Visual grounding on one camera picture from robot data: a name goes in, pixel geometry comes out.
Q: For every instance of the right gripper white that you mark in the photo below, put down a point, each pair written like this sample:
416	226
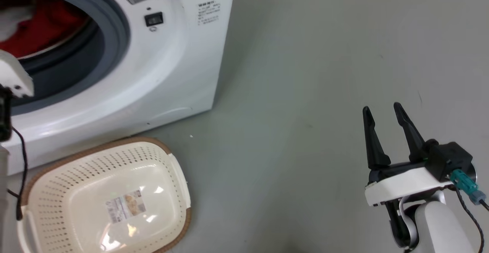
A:
405	184

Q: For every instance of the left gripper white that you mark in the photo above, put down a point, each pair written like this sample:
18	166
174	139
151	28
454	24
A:
13	75

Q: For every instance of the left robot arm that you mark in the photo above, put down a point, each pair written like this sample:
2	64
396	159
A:
3	199

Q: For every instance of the cream perforated laundry basket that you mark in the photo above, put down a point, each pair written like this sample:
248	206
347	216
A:
76	192

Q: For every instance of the white front-load washing machine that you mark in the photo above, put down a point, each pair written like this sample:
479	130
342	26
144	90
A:
172	73

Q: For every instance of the white garment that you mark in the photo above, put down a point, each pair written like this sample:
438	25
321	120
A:
11	21

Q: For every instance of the red garment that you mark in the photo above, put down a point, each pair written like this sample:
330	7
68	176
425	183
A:
49	27

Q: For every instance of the grey rubber door seal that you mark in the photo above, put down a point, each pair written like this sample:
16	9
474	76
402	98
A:
114	35

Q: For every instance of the black door latch socket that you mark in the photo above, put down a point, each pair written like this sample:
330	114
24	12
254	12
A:
154	19

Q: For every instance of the paper product label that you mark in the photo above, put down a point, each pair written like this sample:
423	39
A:
126	207

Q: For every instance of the white text sticker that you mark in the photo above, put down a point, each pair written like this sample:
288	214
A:
208	13

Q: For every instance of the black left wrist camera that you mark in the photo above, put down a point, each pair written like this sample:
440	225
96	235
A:
4	111

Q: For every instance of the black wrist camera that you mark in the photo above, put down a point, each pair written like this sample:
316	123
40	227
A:
449	157
4	111

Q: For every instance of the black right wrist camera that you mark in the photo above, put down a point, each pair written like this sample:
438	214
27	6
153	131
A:
449	157

